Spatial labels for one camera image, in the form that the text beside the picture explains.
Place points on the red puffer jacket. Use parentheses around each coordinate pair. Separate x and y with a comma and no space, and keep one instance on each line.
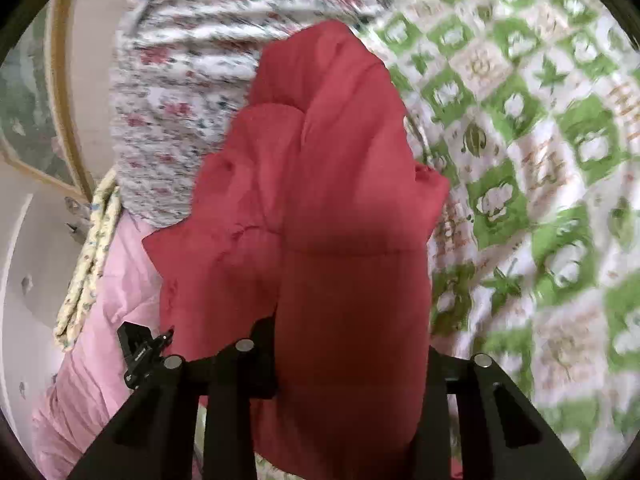
(314,212)

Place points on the wooden bed frame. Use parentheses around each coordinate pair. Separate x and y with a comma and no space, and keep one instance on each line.
(57,62)

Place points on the green patterned quilt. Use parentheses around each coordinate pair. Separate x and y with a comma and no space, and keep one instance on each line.
(530,109)

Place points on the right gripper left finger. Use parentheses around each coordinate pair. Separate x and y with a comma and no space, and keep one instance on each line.
(152,436)

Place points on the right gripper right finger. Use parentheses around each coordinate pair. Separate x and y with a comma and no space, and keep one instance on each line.
(502,436)

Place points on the floral rose bedsheet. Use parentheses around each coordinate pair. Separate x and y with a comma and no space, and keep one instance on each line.
(181,70)

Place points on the yellow floral fabric edge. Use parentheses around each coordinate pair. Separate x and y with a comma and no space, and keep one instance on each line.
(105,211)

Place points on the pink quilted blanket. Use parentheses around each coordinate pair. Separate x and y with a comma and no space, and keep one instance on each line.
(89,387)

